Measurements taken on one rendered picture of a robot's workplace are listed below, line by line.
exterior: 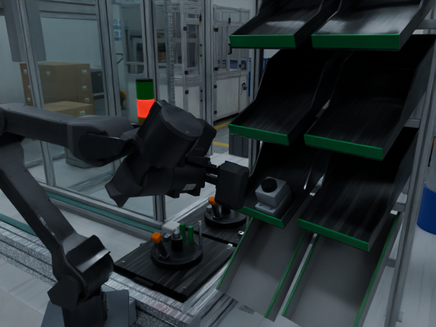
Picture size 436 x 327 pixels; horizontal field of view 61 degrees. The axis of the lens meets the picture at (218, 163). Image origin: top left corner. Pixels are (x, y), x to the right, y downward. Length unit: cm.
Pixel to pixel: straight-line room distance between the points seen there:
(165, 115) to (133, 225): 84
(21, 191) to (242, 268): 48
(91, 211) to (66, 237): 75
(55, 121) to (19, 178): 15
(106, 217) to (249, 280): 65
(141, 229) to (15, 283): 38
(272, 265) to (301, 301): 9
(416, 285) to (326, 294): 48
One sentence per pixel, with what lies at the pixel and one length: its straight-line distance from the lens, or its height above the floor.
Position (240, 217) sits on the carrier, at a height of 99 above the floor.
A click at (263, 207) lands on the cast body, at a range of 71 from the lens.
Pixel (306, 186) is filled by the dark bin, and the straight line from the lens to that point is 74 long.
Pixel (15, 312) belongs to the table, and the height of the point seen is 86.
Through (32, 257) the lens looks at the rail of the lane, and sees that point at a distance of 121.
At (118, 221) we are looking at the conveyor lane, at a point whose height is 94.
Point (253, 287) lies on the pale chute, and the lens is 83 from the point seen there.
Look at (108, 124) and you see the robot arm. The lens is 50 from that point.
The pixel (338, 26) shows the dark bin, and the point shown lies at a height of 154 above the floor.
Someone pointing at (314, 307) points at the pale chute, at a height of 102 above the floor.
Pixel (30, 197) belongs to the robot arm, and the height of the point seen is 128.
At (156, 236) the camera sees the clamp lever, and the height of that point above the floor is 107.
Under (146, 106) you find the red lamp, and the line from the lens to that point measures 107.
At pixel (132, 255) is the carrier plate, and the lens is 105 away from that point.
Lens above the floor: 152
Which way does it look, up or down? 19 degrees down
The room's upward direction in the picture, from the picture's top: straight up
